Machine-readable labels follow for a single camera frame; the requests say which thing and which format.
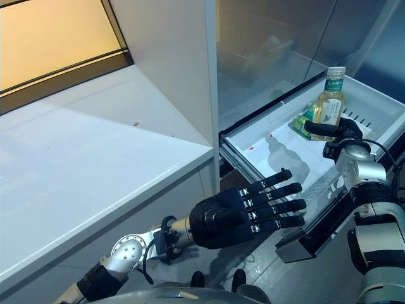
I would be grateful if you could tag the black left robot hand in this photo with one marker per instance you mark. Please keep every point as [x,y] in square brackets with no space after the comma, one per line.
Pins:
[221,218]

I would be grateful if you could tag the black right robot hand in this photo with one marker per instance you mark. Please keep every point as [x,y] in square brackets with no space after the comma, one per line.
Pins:
[349,131]

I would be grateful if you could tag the yellow drink bottle white cap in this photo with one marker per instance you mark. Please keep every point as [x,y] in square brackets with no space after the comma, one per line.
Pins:
[330,104]

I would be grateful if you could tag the white fridge drawer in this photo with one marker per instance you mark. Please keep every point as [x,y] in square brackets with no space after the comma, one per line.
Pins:
[284,152]

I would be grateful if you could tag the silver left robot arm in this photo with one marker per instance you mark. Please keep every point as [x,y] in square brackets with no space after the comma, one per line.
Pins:
[126,253]

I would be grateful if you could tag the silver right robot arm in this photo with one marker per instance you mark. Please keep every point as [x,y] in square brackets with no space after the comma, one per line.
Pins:
[373,215]

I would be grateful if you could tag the black right robot foot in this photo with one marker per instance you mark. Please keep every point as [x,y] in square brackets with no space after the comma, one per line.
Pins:
[239,280]

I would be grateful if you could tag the black robot foot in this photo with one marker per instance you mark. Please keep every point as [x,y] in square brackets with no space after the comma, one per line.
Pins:
[197,278]
[239,280]

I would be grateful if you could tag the black left robot foot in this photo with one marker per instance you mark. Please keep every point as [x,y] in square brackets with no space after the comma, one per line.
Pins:
[197,278]

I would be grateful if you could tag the grey robot body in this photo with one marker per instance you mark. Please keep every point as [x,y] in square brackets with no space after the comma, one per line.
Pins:
[190,296]

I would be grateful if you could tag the silver refrigerator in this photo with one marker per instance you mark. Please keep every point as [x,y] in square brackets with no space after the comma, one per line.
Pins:
[269,38]

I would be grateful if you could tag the white counter cabinet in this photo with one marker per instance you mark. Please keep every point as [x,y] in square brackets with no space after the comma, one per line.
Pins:
[79,164]

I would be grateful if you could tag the white tall side panel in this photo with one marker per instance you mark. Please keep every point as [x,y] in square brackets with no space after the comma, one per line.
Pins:
[171,63]

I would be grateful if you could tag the orange lit window panel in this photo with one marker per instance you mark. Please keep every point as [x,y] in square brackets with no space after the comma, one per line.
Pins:
[53,38]

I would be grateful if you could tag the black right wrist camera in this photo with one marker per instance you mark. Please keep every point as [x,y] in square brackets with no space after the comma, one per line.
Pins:
[330,150]

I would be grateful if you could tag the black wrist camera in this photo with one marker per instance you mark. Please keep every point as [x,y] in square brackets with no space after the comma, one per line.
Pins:
[330,150]
[163,244]

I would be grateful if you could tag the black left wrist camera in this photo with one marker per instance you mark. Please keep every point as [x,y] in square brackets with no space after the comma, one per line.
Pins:
[163,244]

